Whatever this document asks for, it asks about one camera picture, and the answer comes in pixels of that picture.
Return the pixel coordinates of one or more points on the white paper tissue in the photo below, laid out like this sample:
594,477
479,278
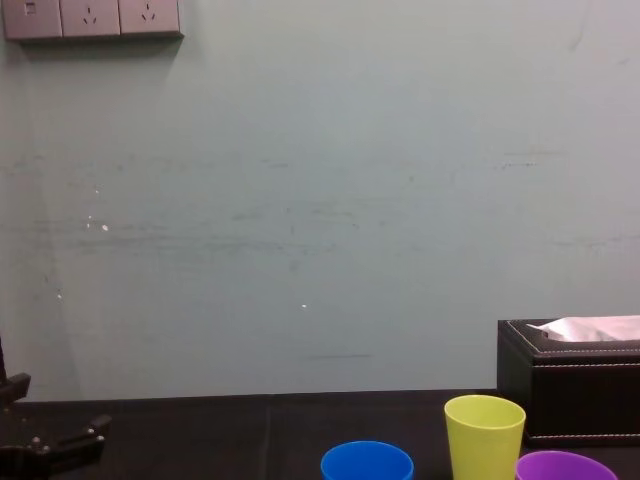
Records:
590,327

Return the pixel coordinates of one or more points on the grey network wall socket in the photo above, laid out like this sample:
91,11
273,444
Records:
31,17

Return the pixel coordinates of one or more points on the black leather tissue box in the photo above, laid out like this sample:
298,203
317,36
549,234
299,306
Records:
575,400

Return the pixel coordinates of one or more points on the purple plastic cup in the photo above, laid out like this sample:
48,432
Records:
565,469

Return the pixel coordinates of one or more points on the black table cloth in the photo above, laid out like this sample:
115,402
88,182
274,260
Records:
225,440

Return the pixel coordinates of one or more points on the blue plastic cup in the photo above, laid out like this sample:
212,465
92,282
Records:
367,465

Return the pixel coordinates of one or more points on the grey power wall socket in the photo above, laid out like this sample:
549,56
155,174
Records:
90,17
149,16

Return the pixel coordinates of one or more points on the yellow plastic cup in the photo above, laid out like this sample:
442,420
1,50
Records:
482,445

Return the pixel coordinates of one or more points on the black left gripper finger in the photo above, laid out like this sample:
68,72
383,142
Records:
85,436
14,387

